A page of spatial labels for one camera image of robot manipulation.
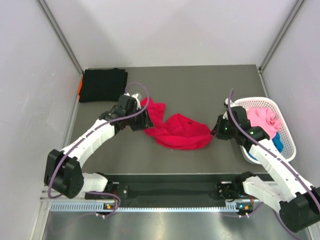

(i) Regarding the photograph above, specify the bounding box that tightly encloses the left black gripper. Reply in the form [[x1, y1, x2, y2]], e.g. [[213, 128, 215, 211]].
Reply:
[[125, 105, 154, 131]]

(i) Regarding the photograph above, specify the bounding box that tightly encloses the red t shirt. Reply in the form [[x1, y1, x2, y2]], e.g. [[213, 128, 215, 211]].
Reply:
[[141, 98, 213, 150]]

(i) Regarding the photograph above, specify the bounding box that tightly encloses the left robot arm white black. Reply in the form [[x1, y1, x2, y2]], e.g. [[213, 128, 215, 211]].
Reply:
[[44, 93, 153, 199]]

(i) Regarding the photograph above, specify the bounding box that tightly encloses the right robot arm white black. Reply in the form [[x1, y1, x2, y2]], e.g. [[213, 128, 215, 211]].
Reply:
[[211, 106, 320, 233]]

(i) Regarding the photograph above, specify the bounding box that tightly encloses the pink t shirt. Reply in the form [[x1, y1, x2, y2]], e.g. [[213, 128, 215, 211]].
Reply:
[[246, 107, 282, 139]]

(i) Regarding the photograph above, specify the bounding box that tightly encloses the folded black t shirt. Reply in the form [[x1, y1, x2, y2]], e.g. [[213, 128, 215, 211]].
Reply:
[[78, 68, 128, 103]]

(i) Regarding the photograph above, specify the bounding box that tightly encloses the blue t shirt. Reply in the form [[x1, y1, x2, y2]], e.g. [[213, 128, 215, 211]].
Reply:
[[247, 132, 285, 161]]

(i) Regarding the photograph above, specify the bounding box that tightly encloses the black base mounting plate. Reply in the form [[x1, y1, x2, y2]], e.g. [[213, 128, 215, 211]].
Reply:
[[105, 173, 250, 209]]

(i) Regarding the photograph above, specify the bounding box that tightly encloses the white plastic basket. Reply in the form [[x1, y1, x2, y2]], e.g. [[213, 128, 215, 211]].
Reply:
[[231, 97, 297, 162]]

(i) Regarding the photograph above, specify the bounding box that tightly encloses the folded orange t shirt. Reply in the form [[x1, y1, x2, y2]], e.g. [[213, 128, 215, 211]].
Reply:
[[77, 75, 84, 98]]

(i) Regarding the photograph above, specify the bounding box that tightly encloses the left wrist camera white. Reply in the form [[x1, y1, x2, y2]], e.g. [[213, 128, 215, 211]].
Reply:
[[125, 92, 142, 108]]

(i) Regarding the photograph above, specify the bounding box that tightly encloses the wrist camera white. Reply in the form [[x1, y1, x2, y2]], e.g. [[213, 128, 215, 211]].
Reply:
[[125, 92, 142, 108], [224, 98, 229, 117]]

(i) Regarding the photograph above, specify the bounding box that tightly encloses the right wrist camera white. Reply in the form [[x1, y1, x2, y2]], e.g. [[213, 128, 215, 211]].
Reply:
[[224, 98, 229, 117]]

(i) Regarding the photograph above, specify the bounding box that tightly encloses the slotted cable duct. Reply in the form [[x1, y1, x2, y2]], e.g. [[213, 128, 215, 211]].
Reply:
[[49, 201, 248, 213]]

